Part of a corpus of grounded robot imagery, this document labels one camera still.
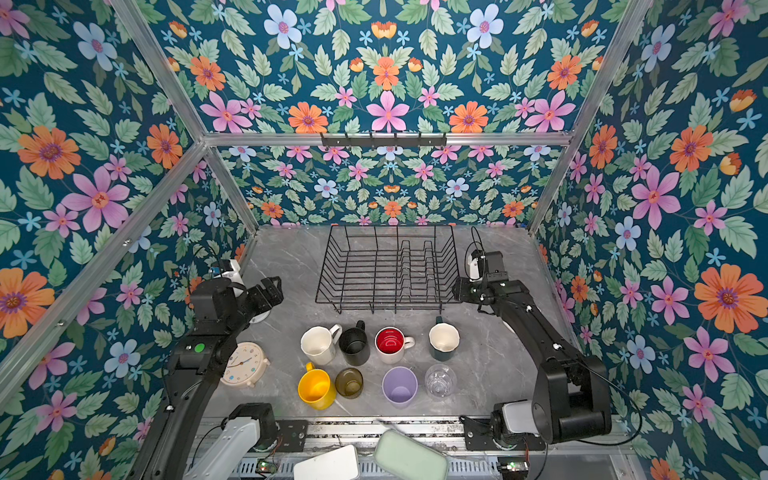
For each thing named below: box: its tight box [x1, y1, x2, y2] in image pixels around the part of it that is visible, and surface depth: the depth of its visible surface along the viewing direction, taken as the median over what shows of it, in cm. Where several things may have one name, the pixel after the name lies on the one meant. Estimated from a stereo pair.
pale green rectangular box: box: [374, 429, 449, 480], surface depth 70 cm
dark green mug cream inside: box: [428, 316, 461, 361], surface depth 82 cm
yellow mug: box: [298, 362, 337, 411], surface depth 78 cm
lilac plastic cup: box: [382, 366, 419, 409], surface depth 74 cm
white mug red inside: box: [374, 326, 415, 365], surface depth 85 cm
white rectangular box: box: [293, 444, 359, 480], surface depth 67 cm
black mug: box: [339, 320, 370, 367], surface depth 86 cm
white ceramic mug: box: [300, 324, 343, 365], surface depth 83 cm
